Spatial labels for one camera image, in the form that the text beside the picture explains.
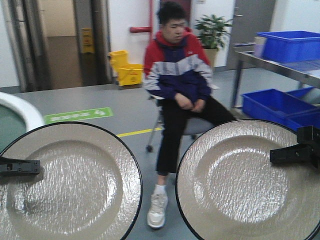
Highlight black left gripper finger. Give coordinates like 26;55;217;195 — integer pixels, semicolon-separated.
0;156;41;177

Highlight stainless steel table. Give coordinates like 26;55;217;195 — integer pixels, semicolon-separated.
231;42;320;109

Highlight blue bin on steel table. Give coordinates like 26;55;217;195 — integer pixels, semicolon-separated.
256;30;320;63

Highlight yellow wet floor sign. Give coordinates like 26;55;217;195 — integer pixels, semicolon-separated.
81;28;96;54

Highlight potted plant white pot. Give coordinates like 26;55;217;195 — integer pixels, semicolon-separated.
194;14;233;69

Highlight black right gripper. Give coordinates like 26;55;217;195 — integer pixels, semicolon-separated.
270;126;320;169

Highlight yellow mop bucket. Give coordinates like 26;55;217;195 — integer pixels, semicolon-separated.
108;50;144;87

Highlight cream plate black rim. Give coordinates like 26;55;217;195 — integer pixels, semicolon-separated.
175;119;320;240
0;122;142;240

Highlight grey office chair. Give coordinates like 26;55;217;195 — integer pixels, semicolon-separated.
146;94;213;153

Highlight blue bin on floor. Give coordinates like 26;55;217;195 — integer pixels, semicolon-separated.
242;89;320;131

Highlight seated person red blue hoodie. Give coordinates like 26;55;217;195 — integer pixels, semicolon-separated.
143;1;234;229

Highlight green circular conveyor belt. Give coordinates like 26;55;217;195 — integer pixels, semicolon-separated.
0;105;26;151

